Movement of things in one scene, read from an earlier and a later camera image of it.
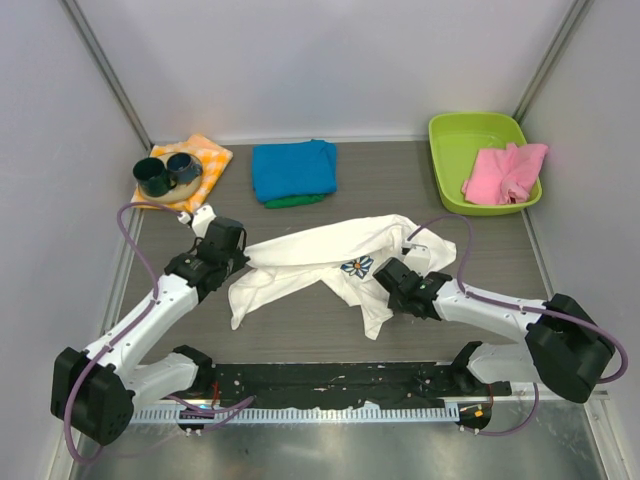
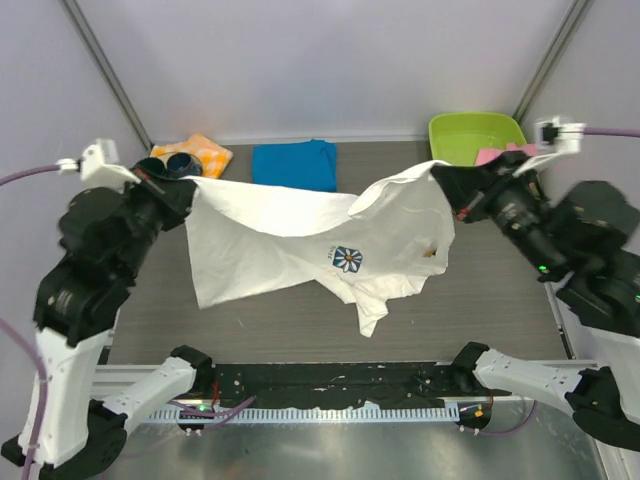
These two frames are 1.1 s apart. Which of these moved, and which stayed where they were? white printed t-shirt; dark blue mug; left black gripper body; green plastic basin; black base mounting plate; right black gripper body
Moved: right black gripper body; left black gripper body; white printed t-shirt
Stayed: green plastic basin; black base mounting plate; dark blue mug
